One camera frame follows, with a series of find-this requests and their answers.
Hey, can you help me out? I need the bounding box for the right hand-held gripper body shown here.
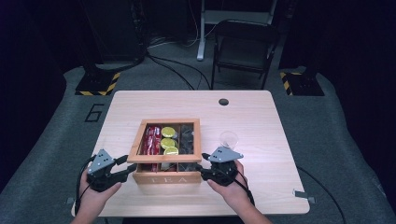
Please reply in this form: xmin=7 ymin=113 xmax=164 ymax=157
xmin=207 ymin=147 xmax=245 ymax=187

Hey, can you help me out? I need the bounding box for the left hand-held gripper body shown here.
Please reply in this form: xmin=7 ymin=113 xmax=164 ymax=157
xmin=86 ymin=148 xmax=121 ymax=192

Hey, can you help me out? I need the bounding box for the wooden tea box glass lid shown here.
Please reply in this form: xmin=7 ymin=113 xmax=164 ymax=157
xmin=126 ymin=118 xmax=203 ymax=185

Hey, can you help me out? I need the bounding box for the person's right hand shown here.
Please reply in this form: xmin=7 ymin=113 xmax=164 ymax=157
xmin=206 ymin=161 xmax=255 ymax=213

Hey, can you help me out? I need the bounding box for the person's left hand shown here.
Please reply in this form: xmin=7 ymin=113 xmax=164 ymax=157
xmin=78 ymin=172 xmax=122 ymax=213

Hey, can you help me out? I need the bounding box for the bundle of dark tea packets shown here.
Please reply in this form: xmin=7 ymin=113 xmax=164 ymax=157
xmin=178 ymin=124 xmax=195 ymax=172

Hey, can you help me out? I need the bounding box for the bundle of red tea packets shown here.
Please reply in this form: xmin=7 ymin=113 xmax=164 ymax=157
xmin=142 ymin=125 xmax=163 ymax=172

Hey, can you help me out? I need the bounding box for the black stand striped base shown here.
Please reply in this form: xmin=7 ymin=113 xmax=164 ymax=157
xmin=74 ymin=0 xmax=121 ymax=97
xmin=278 ymin=0 xmax=325 ymax=97

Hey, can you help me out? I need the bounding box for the black folding chair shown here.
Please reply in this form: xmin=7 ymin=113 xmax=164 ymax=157
xmin=210 ymin=19 xmax=281 ymax=91

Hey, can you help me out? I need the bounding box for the left hand-held gripper black cable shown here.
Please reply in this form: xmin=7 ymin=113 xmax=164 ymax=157
xmin=74 ymin=155 xmax=96 ymax=217

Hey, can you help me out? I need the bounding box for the hand-held gripper black cable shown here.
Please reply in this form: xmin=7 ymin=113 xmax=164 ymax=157
xmin=234 ymin=169 xmax=256 ymax=207
xmin=74 ymin=155 xmax=96 ymax=217

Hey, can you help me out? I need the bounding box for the right hand-held gripper black cable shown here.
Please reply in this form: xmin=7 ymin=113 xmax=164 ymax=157
xmin=234 ymin=169 xmax=256 ymax=207

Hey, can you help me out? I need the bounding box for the black floor cable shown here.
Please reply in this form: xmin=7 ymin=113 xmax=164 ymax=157
xmin=145 ymin=51 xmax=213 ymax=91

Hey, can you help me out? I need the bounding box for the long black cable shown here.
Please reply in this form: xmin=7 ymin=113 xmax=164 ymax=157
xmin=296 ymin=165 xmax=347 ymax=224

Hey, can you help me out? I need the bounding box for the white floor cable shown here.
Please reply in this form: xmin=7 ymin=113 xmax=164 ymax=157
xmin=148 ymin=18 xmax=219 ymax=49

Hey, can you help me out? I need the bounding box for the white metal desk frame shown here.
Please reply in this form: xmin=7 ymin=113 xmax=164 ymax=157
xmin=196 ymin=0 xmax=278 ymax=62

